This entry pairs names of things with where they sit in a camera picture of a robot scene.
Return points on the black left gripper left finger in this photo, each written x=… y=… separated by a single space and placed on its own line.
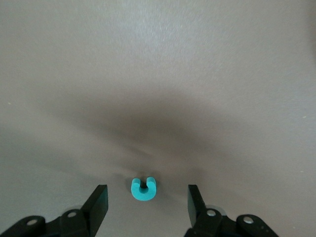
x=96 y=212

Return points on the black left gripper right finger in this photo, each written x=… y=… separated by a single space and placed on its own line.
x=197 y=214

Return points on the teal foam letter c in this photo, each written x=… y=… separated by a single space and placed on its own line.
x=143 y=196

